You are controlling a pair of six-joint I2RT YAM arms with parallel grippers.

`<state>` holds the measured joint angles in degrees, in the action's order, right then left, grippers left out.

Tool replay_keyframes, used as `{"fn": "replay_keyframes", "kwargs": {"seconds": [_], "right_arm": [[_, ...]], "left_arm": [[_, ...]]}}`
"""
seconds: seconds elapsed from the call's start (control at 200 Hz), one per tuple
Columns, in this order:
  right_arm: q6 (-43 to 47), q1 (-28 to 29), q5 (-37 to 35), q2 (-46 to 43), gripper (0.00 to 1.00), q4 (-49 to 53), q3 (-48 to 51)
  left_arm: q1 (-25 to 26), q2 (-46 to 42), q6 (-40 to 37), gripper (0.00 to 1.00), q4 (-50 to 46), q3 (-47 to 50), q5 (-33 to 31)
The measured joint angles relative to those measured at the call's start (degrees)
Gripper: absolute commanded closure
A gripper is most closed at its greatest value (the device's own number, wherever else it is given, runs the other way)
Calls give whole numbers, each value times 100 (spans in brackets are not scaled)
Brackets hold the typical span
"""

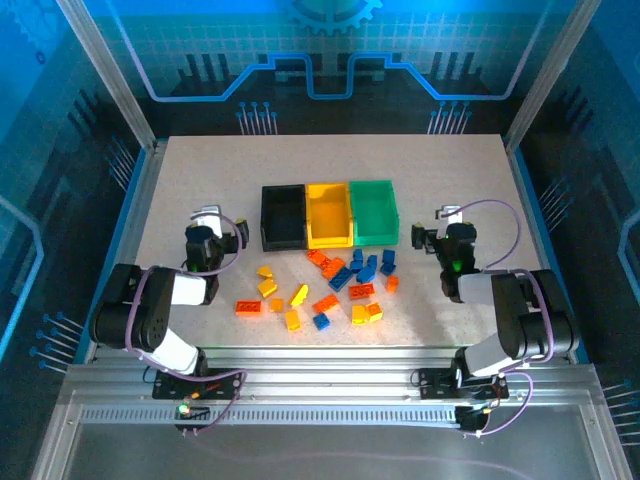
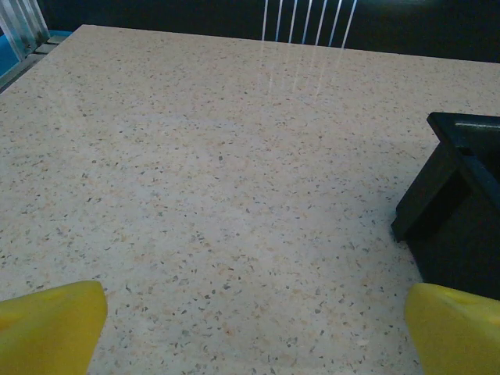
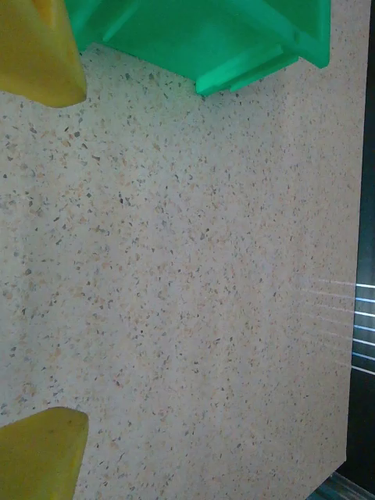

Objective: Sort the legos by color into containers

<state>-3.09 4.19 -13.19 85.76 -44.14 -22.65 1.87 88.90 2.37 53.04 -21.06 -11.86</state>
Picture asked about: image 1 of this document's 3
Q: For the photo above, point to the blue long lego brick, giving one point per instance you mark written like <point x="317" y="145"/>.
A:
<point x="340" y="279"/>

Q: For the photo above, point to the black controller board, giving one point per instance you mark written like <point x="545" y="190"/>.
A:
<point x="192" y="412"/>
<point x="470" y="419"/>

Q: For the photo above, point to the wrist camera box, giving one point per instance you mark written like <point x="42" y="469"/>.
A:
<point x="206" y="216"/>
<point x="450" y="212"/>

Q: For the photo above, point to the tall blue lego brick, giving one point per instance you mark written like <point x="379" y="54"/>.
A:
<point x="366" y="274"/>

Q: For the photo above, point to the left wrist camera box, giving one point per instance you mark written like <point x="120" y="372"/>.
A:
<point x="206" y="216"/>

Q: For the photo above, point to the yellow plastic bin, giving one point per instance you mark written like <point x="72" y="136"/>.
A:
<point x="329" y="215"/>

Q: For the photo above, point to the blue table edge strip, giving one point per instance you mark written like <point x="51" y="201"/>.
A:
<point x="537" y="220"/>

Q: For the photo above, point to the aluminium frame post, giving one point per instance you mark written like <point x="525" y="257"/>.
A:
<point x="545" y="80"/>
<point x="115" y="85"/>

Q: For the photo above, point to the black plastic bin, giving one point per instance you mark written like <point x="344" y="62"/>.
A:
<point x="283" y="220"/>

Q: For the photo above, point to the small orange lego brick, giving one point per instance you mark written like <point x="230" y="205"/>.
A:
<point x="392" y="283"/>

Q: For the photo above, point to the grey metal platform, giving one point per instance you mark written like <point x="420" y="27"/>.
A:
<point x="320" y="450"/>

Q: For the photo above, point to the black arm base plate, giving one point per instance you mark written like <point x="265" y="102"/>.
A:
<point x="432" y="382"/>
<point x="225" y="384"/>

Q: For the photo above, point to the green plastic bin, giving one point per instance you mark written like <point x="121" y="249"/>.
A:
<point x="372" y="212"/>

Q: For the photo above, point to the orange long lego brick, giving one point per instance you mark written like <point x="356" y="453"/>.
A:
<point x="318" y="258"/>
<point x="248" y="307"/>
<point x="361" y="290"/>

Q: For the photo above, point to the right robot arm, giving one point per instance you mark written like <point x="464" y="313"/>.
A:
<point x="530" y="320"/>

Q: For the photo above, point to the small yellow lego brick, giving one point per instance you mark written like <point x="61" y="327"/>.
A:
<point x="276" y="305"/>

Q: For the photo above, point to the small blue lego brick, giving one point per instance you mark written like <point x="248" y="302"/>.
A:
<point x="372" y="261"/>

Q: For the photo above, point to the yellow curved lego brick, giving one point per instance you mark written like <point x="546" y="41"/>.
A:
<point x="299" y="295"/>

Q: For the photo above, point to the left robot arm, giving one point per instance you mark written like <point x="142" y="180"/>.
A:
<point x="150" y="320"/>

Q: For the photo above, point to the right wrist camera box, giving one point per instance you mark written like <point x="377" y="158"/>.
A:
<point x="450" y="212"/>

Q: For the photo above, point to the aluminium frame rail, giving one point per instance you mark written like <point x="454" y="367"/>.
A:
<point x="320" y="372"/>

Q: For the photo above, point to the blue square lego brick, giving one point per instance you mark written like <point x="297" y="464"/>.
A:
<point x="322" y="321"/>
<point x="389" y="256"/>
<point x="357" y="255"/>
<point x="356" y="265"/>
<point x="387" y="269"/>

